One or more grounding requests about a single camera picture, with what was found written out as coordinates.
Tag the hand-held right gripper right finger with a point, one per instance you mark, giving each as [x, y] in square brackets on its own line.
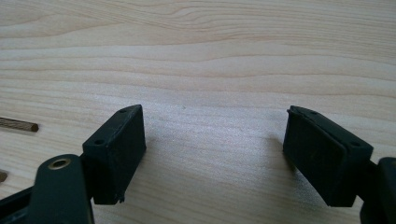
[323, 155]

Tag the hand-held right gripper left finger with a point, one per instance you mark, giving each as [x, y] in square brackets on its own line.
[115, 155]

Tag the brown wooden chopstick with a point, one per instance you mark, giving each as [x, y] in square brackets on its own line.
[18, 124]

